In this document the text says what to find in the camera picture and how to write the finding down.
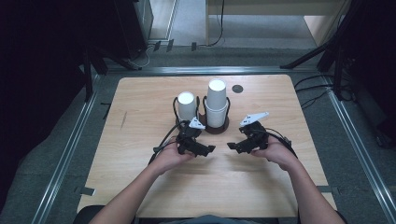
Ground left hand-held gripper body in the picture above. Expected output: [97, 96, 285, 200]
[176, 117, 206, 158]

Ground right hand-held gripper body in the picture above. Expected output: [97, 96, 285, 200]
[238, 111, 270, 153]

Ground black wire cup holder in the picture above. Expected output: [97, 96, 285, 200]
[199, 94, 232, 135]
[172, 95, 201, 125]

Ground tall stack of white cups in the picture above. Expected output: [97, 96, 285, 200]
[204, 78, 229, 129]

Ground person's left hand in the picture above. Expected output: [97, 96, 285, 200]
[153, 143, 195, 175]

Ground person's right hand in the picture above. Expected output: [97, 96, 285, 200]
[250, 135, 303, 172]

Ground short stack of white cups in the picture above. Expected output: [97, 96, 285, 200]
[177, 91, 198, 122]

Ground grey tape strip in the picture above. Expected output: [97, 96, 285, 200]
[317, 185, 340, 194]
[74, 185, 96, 197]

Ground black tripod stand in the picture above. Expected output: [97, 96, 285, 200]
[279, 0, 362, 102]

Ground black metal stand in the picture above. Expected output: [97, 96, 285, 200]
[81, 46, 109, 103]

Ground black chair seat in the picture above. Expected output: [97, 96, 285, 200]
[72, 204, 107, 224]

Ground black cabinet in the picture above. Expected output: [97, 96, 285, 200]
[113, 0, 154, 61]

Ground light wooden bench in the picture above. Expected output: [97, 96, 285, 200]
[205, 0, 353, 47]

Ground left hand-held gripper black cable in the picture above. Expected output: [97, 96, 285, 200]
[148, 120, 188, 166]

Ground hand-held gripper black cable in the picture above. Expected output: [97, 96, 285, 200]
[264, 126, 299, 159]
[148, 120, 188, 166]

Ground right hand-held gripper black cable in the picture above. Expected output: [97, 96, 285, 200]
[264, 126, 299, 159]

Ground metal floor rail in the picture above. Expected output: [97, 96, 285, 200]
[321, 74, 396, 224]
[30, 74, 102, 224]
[104, 64, 316, 77]

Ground black floor cables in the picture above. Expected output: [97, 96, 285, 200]
[293, 74, 335, 110]

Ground white floor cable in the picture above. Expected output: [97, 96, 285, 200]
[129, 45, 155, 70]

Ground black hanging cable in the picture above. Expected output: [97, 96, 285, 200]
[207, 0, 226, 49]

